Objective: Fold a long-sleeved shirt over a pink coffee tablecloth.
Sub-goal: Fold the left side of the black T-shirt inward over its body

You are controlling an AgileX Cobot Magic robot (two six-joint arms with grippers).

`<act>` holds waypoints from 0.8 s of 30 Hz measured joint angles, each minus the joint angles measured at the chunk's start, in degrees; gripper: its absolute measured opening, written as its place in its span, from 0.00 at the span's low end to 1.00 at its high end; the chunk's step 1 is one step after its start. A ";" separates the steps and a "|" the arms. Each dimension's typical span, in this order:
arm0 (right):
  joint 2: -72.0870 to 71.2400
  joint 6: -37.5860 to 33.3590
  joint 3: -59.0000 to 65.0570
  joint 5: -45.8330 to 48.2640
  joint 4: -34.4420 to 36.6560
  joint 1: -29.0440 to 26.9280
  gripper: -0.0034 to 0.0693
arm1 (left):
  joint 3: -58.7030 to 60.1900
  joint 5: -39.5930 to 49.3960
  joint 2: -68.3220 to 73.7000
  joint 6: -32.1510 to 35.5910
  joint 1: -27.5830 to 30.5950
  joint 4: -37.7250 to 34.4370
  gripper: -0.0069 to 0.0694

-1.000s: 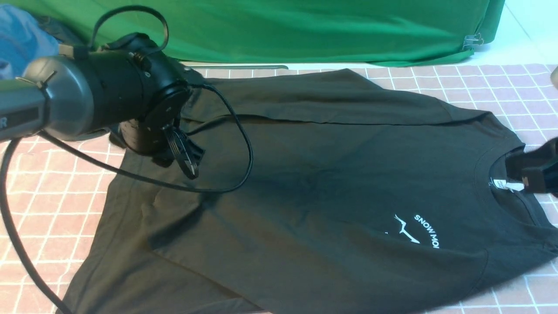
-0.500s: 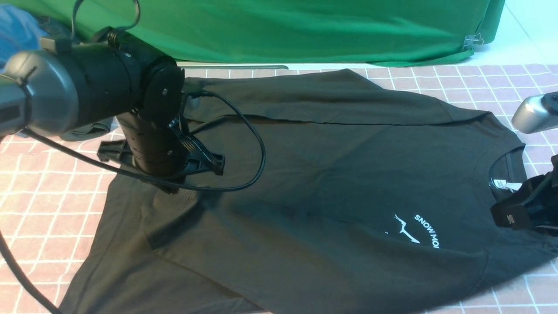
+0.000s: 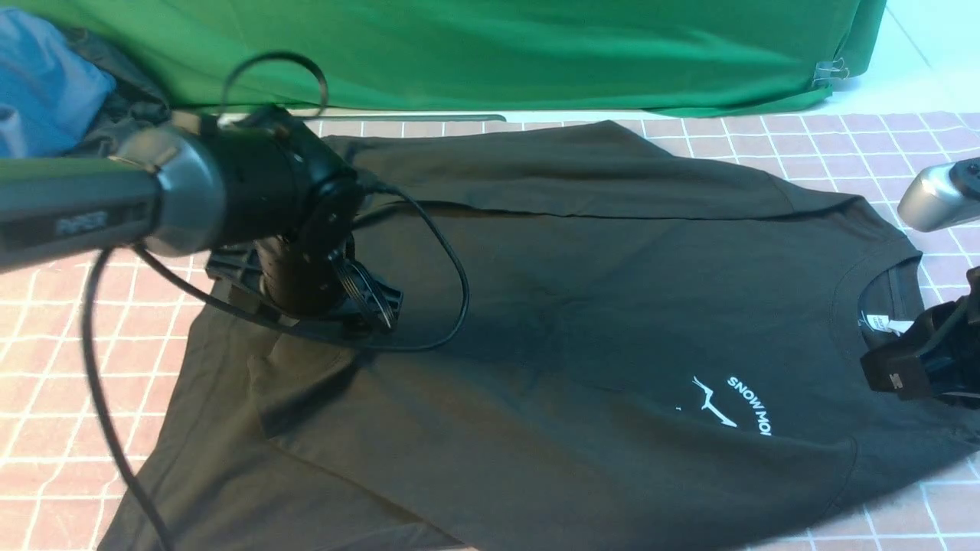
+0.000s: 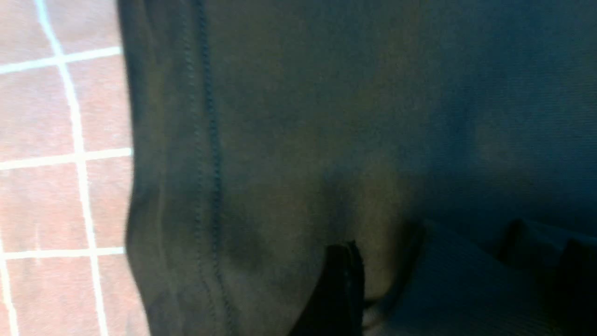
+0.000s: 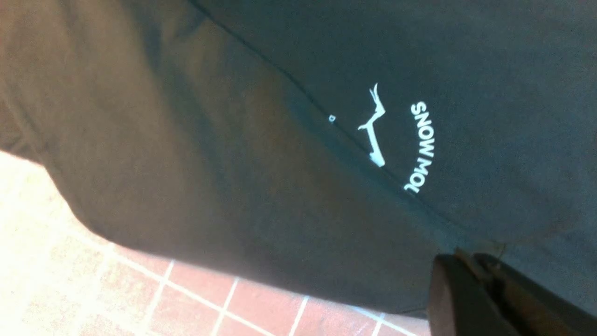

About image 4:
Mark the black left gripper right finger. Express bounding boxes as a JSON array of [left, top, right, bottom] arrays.
[[499, 219, 597, 336]]

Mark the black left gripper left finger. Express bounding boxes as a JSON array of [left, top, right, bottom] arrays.
[[289, 242, 365, 336]]

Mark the dark gray long-sleeved shirt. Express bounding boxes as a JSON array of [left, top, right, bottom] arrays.
[[117, 0, 597, 336]]

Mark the pink grid tablecloth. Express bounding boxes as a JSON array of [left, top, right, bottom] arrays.
[[0, 0, 149, 336]]

